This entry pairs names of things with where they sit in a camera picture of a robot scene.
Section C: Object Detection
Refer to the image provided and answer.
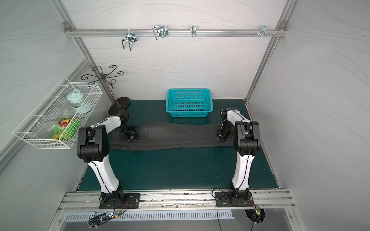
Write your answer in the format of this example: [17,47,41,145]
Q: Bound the dark grey long pants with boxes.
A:
[110,122,233,151]

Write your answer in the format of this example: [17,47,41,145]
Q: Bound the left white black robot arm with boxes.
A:
[77,111,138,203]

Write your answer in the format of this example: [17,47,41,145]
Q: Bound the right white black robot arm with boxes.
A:
[217,108,261,199]

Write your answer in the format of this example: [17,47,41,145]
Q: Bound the ornate metal hook stand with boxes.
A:
[81,64,131,115]

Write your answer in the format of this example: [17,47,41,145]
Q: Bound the green table mat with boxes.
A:
[77,99,278,191]

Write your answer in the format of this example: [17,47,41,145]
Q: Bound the teal plastic basket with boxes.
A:
[165,88,214,117]

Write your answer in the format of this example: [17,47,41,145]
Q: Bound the colourful snack packet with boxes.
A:
[48,117,81,141]

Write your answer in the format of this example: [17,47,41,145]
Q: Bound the pale green lidded jar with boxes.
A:
[66,89,85,108]

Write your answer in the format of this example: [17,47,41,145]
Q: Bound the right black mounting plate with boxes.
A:
[214,192,255,208]

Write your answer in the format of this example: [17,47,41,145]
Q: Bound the black mounting plate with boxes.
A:
[214,192,255,208]
[99,192,140,209]

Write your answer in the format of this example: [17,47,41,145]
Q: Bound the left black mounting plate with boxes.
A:
[99,192,140,209]

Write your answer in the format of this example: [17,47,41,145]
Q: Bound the right circuit board in hole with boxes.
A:
[245,206,266,224]

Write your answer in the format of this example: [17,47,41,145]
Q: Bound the clear plastic bag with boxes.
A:
[31,105,76,139]

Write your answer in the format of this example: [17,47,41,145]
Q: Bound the metal double hook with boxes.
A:
[121,31,137,51]

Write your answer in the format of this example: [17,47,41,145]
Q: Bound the metal loop hook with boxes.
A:
[152,26,169,40]

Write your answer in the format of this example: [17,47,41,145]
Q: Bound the small metal clip hook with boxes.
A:
[191,26,197,38]

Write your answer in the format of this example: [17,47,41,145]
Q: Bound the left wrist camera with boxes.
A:
[118,110,130,126]

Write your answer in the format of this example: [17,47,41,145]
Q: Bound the white wire wall basket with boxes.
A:
[13,77,103,149]

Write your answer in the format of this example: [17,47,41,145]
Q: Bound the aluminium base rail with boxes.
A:
[57,189,295,212]

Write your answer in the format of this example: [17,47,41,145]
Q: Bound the white slotted cable duct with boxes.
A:
[65,209,235,222]

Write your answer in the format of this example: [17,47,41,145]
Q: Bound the left circuit board with wires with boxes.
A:
[88,210,121,228]

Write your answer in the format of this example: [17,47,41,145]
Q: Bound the metal bracket hook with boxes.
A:
[250,26,277,38]

